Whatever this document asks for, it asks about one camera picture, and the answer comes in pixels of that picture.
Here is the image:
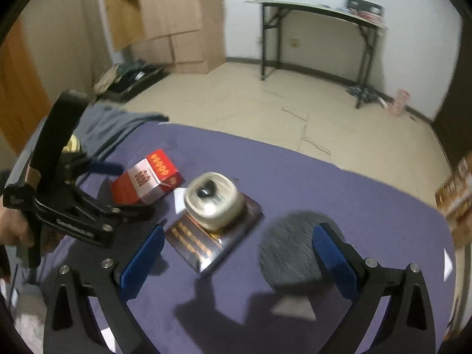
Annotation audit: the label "large black foam cylinder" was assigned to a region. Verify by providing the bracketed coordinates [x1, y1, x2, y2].
[260, 211, 349, 292]

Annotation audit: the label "dark items on floor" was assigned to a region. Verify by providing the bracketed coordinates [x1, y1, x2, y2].
[347, 85, 388, 107]

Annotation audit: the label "black and red box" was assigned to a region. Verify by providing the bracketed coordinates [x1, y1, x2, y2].
[345, 0, 384, 19]

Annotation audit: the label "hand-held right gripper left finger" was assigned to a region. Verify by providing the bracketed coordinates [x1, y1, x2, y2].
[43, 225, 166, 354]

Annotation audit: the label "black folding table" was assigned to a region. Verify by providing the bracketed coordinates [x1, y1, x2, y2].
[243, 0, 389, 109]

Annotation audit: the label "orange wooden door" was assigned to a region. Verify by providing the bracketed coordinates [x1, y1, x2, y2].
[0, 18, 52, 152]

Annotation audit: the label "person's left hand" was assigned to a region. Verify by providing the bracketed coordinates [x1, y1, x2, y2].
[0, 206, 35, 248]

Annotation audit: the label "cream container with black knob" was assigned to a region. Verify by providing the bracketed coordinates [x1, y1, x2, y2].
[183, 171, 245, 230]

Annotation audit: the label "red and white carton box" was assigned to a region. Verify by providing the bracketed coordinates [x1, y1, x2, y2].
[111, 148, 185, 206]

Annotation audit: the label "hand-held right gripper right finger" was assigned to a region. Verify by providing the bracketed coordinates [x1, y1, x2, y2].
[312, 223, 437, 354]

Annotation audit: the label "wooden wardrobe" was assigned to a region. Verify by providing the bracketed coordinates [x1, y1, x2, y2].
[101, 0, 226, 74]

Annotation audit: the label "pink box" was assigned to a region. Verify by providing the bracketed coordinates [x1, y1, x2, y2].
[391, 88, 411, 117]

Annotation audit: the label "grey blanket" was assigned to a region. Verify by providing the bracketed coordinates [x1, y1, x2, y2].
[74, 104, 170, 159]

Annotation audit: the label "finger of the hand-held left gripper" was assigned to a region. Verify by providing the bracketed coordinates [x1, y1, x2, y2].
[79, 188, 156, 229]
[64, 154, 125, 183]

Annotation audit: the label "dark box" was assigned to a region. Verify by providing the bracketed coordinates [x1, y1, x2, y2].
[164, 194, 264, 273]

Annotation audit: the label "light fluffy blanket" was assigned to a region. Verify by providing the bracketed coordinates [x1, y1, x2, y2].
[11, 291, 45, 354]

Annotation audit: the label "pile of clothes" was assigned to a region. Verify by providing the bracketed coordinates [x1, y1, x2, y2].
[92, 63, 170, 102]

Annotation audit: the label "brown printed carton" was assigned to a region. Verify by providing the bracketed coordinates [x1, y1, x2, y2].
[435, 155, 472, 251]

